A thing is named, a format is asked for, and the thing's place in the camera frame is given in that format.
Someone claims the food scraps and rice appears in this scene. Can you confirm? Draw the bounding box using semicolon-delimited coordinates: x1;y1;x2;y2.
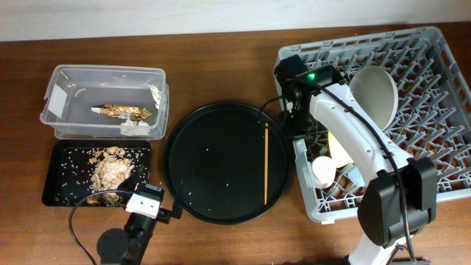
89;146;135;194

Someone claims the yellow bowl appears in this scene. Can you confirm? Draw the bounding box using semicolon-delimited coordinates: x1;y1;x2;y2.
327;131;353;169

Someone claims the pink cup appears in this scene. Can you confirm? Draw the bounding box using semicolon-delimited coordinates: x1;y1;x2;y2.
311;156;336;189

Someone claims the white napkin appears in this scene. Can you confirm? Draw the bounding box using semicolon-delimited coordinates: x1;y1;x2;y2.
120;85;161;136

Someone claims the brown snack wrapper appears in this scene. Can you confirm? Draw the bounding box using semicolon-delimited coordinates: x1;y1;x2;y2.
91;104;152;121

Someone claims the light blue cup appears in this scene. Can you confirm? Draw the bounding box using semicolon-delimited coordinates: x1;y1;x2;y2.
347;166;366;187

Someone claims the grey round plate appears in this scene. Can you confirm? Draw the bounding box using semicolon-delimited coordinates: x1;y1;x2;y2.
349;66;398;131

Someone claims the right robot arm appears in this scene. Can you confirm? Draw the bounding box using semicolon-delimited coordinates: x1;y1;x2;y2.
274;55;438;264

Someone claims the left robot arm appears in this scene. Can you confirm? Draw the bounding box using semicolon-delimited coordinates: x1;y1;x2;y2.
96;167;183;264

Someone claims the grey dishwasher rack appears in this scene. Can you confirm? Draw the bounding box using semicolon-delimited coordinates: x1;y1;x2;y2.
277;26;470;224

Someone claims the wooden chopstick right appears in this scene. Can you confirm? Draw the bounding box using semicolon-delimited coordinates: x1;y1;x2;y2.
263;123;269;205

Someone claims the black rectangular tray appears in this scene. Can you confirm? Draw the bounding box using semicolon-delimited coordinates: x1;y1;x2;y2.
42;140;152;206

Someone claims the round black serving tray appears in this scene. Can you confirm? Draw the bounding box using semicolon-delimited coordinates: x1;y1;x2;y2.
163;102;292;225

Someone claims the clear plastic bin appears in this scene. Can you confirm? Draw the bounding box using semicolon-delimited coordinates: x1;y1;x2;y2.
40;65;170;140

